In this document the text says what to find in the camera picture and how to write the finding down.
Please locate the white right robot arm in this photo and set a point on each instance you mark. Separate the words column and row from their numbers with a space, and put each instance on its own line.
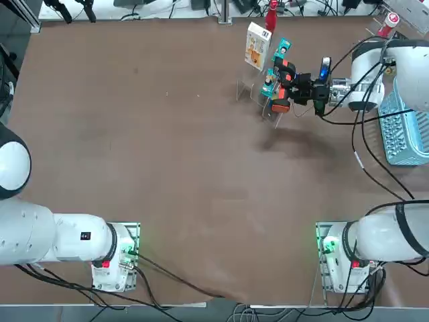
column 412, row 67

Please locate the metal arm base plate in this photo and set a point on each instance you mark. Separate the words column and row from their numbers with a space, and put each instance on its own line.
column 137, row 228
column 320, row 268

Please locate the clear acrylic tiered shelf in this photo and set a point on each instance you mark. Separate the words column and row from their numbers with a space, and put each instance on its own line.
column 244, row 89

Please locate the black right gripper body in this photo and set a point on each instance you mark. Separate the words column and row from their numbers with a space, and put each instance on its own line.
column 321, row 92

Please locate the teal snack packet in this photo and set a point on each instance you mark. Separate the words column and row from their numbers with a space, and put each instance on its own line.
column 268, row 84
column 281, row 48

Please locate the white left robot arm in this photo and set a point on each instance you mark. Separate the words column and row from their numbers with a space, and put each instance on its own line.
column 27, row 234

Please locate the green-lid white cup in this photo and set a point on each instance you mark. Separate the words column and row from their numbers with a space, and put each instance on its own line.
column 388, row 70

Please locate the small black box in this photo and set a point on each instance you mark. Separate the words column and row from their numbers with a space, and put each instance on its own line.
column 399, row 35

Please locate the black tripod stand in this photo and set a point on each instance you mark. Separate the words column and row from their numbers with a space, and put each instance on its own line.
column 6, row 97

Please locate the red Coca-Cola bottle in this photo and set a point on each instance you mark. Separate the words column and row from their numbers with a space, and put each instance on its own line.
column 271, row 16

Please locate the white post foot bracket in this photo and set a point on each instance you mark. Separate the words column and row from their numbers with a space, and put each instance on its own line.
column 225, row 20

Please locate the aluminium stand post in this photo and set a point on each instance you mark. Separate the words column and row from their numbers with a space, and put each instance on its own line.
column 225, row 10

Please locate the blue plastic shopping basket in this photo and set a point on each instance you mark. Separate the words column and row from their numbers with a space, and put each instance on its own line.
column 402, row 144

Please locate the black orange barcode scanner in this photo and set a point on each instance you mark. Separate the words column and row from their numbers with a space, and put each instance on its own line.
column 281, row 106

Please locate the red-lid cup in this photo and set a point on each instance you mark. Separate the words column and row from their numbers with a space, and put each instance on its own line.
column 390, row 20

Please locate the white orange cookie box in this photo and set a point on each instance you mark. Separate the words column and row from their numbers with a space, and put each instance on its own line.
column 256, row 47

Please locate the aluminium frame profile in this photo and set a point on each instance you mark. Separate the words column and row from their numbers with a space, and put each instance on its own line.
column 27, row 16

